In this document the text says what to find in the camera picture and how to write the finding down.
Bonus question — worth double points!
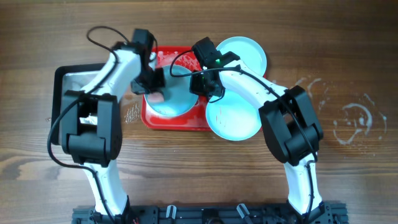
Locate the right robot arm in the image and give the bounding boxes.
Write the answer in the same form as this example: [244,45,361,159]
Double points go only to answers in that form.
[190,37,323,218]

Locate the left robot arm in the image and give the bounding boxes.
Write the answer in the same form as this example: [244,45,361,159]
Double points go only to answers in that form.
[52,29,165,223]

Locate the red plastic tray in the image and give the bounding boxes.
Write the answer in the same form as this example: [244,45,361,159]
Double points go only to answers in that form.
[141,45,211,131]

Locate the light blue plate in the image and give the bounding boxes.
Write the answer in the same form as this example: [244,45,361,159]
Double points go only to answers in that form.
[216,36,267,77]
[144,65,198,118]
[205,90,261,141]

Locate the pink sponge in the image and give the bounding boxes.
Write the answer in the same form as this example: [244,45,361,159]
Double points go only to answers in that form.
[147,92,164,103]

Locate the black foil-lined tray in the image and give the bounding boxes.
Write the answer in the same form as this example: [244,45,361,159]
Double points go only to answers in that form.
[50,63,112,146]

